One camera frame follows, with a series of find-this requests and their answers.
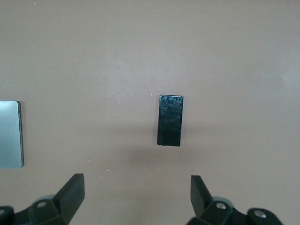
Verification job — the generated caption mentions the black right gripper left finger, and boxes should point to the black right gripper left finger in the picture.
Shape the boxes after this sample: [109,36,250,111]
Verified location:
[0,173,85,225]

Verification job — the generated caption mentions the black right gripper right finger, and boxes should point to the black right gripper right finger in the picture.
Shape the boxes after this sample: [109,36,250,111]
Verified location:
[187,175,282,225]

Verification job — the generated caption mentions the black smartphone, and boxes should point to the black smartphone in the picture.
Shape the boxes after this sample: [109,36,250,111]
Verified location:
[157,94,184,147]

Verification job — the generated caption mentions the silver laptop with apple logo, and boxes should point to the silver laptop with apple logo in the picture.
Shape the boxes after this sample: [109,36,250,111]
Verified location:
[0,100,25,168]

